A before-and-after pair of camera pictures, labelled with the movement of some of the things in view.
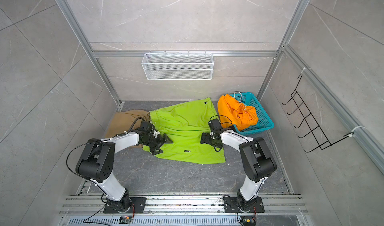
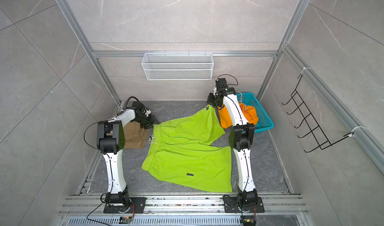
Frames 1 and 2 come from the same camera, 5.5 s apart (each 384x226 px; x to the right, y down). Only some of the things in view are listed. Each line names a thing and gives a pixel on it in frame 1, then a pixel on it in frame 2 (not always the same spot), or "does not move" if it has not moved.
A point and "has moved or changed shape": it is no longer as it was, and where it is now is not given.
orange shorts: [232, 112] does not move
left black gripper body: [155, 142] to [146, 121]
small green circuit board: [125, 219] does not move
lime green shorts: [183, 123] has moved or changed shape
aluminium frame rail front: [92, 205] does not move
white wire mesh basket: [178, 66] does not move
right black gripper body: [210, 139] to [214, 100]
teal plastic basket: [265, 121] does not move
